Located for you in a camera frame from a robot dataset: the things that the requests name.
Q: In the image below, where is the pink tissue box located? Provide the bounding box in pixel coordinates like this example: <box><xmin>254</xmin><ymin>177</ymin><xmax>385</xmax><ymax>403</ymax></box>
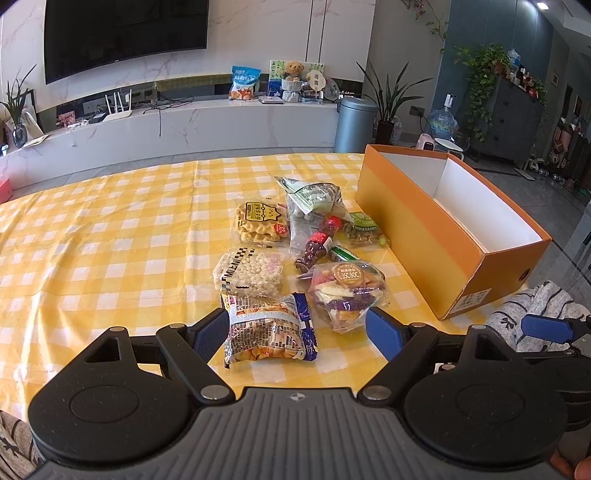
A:
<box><xmin>0</xmin><ymin>178</ymin><xmax>13</xmax><ymax>204</ymax></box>

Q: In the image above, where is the red date snack pack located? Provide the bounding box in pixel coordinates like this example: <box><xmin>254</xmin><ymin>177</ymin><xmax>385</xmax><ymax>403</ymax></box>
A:
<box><xmin>294</xmin><ymin>215</ymin><xmax>342</xmax><ymax>273</ymax></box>

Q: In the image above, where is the blue white snack bag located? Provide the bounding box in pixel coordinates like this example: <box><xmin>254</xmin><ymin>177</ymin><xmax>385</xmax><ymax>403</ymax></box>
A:
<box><xmin>228</xmin><ymin>66</ymin><xmax>260</xmax><ymax>101</ymax></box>

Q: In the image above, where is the small green candy pack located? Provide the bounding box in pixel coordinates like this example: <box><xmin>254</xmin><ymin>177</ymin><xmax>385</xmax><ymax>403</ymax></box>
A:
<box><xmin>328</xmin><ymin>245</ymin><xmax>360</xmax><ymax>262</ymax></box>

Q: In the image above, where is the orange cardboard box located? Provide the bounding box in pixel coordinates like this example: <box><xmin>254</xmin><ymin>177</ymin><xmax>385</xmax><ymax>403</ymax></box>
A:
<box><xmin>356</xmin><ymin>145</ymin><xmax>551</xmax><ymax>320</ymax></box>

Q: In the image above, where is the grey patterned clothing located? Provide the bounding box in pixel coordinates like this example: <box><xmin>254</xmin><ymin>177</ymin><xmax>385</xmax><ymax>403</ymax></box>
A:
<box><xmin>485</xmin><ymin>280</ymin><xmax>590</xmax><ymax>353</ymax></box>

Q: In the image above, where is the glass vase with plant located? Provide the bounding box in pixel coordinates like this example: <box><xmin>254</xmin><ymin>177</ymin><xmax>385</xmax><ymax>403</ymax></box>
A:
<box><xmin>1</xmin><ymin>65</ymin><xmax>35</xmax><ymax>148</ymax></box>

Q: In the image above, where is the tall leafy potted plant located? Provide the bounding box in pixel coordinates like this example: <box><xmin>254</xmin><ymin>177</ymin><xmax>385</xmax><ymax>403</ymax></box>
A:
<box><xmin>356</xmin><ymin>61</ymin><xmax>433</xmax><ymax>145</ymax></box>

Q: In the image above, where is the clear bag of round candies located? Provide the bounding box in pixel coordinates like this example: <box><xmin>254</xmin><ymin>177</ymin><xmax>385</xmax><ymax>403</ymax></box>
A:
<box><xmin>287</xmin><ymin>198</ymin><xmax>327</xmax><ymax>256</ymax></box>

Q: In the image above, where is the yellow checkered tablecloth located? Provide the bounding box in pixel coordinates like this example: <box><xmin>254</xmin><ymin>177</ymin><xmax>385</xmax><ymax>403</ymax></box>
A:
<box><xmin>1</xmin><ymin>153</ymin><xmax>363</xmax><ymax>417</ymax></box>

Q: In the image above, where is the black wall television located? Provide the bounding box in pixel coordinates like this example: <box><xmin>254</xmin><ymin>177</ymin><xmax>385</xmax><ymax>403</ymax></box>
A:
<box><xmin>44</xmin><ymin>0</ymin><xmax>209</xmax><ymax>83</ymax></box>

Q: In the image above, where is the white marble tv console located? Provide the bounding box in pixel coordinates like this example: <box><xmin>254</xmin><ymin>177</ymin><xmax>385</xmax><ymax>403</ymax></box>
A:
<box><xmin>1</xmin><ymin>100</ymin><xmax>338</xmax><ymax>188</ymax></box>

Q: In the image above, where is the green nut snack pack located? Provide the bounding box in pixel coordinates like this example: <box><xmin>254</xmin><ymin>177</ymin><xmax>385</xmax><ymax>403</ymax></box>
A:
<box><xmin>344</xmin><ymin>211</ymin><xmax>390</xmax><ymax>248</ymax></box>

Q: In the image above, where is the blue water jug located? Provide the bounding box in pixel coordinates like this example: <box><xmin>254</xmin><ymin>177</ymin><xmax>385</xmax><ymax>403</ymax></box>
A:
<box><xmin>428</xmin><ymin>94</ymin><xmax>459</xmax><ymax>141</ymax></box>

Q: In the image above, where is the mixed dried fruit bag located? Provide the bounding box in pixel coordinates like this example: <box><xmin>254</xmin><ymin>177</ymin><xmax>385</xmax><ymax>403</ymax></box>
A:
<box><xmin>297</xmin><ymin>260</ymin><xmax>391</xmax><ymax>334</ymax></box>

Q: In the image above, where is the round paper fan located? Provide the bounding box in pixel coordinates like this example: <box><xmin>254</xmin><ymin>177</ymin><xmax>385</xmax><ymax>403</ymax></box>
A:
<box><xmin>305</xmin><ymin>70</ymin><xmax>327</xmax><ymax>99</ymax></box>

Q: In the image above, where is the white round stool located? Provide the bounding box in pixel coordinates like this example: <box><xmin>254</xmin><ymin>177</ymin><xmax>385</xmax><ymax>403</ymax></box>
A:
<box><xmin>435</xmin><ymin>138</ymin><xmax>465</xmax><ymax>161</ymax></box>

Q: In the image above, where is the white puffed snack bag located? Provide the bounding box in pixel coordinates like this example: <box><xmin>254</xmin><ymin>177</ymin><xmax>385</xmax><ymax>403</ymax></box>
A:
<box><xmin>212</xmin><ymin>247</ymin><xmax>284</xmax><ymax>297</ymax></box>

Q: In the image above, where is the trailing green ivy plant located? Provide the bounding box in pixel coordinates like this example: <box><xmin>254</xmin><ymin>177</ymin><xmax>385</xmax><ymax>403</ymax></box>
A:
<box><xmin>455</xmin><ymin>44</ymin><xmax>509</xmax><ymax>142</ymax></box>

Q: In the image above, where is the white green printed snack bag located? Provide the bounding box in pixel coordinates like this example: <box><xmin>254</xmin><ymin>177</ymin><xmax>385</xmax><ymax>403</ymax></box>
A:
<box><xmin>274</xmin><ymin>176</ymin><xmax>351</xmax><ymax>221</ymax></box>

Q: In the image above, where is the dark grey cabinet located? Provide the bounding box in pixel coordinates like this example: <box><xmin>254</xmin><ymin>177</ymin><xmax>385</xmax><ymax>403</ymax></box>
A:
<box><xmin>471</xmin><ymin>78</ymin><xmax>544</xmax><ymax>165</ymax></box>

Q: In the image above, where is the yellow waffle cookie bag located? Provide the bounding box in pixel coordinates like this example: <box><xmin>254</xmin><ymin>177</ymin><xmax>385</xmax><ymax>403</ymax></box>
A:
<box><xmin>235</xmin><ymin>200</ymin><xmax>290</xmax><ymax>246</ymax></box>

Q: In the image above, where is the blue grey trash bin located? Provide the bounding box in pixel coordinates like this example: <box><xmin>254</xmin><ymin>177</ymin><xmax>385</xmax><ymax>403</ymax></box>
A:
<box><xmin>334</xmin><ymin>97</ymin><xmax>378</xmax><ymax>153</ymax></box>

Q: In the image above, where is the green picture board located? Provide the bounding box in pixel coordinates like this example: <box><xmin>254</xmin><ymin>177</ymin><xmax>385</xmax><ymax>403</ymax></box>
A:
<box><xmin>269</xmin><ymin>60</ymin><xmax>325</xmax><ymax>80</ymax></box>

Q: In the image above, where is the blue cracker snack bag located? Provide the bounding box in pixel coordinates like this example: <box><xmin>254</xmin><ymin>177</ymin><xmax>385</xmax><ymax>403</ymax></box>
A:
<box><xmin>221</xmin><ymin>292</ymin><xmax>318</xmax><ymax>367</ymax></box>

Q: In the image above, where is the white wifi router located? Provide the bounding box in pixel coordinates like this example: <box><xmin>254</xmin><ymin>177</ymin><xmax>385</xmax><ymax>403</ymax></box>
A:
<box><xmin>103</xmin><ymin>91</ymin><xmax>132</xmax><ymax>122</ymax></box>

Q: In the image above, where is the brown teddy bear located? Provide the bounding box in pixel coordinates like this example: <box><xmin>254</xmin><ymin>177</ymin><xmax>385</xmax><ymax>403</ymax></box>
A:
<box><xmin>280</xmin><ymin>61</ymin><xmax>304</xmax><ymax>103</ymax></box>

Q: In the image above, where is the pink space heater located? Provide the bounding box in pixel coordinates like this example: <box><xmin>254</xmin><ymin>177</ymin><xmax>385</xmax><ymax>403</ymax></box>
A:
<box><xmin>416</xmin><ymin>133</ymin><xmax>436</xmax><ymax>151</ymax></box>

